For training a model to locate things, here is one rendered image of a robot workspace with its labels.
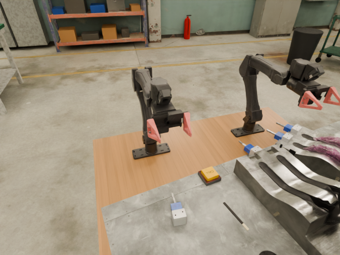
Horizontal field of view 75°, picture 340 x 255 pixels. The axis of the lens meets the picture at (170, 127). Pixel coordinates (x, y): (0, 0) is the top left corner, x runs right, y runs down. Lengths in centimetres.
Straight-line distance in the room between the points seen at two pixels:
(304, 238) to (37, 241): 171
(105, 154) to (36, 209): 111
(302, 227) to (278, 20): 621
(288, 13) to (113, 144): 622
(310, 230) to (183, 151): 64
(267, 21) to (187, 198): 602
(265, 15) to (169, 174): 585
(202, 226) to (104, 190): 45
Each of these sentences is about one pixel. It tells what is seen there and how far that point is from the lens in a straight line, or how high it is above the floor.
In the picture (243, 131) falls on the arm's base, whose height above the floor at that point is 81.
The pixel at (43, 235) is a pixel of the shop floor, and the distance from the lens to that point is 205.
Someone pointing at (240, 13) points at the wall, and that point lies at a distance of 682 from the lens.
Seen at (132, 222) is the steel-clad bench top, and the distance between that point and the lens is 96.
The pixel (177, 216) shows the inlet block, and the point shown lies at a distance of 90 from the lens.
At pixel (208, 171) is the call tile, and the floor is 84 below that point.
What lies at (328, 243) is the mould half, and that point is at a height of 86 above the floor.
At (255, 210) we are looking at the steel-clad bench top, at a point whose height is 80.
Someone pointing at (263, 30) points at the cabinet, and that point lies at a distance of 670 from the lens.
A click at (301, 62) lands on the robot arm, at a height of 130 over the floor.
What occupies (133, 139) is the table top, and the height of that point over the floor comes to 80.
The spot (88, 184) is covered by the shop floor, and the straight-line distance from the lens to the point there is 220.
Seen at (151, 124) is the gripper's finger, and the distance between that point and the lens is 67.
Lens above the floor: 162
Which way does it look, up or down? 37 degrees down
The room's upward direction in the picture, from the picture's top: straight up
